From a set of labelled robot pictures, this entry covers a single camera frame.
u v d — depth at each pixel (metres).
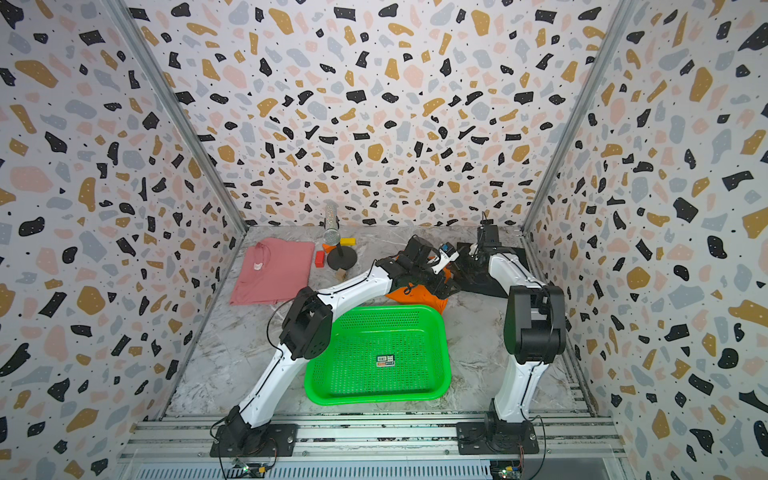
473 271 0.84
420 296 1.00
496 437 0.67
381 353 0.89
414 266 0.77
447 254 0.83
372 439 0.76
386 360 0.88
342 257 1.11
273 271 1.08
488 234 0.80
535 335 0.52
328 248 1.13
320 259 1.11
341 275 1.06
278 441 0.73
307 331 0.58
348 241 1.17
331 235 0.88
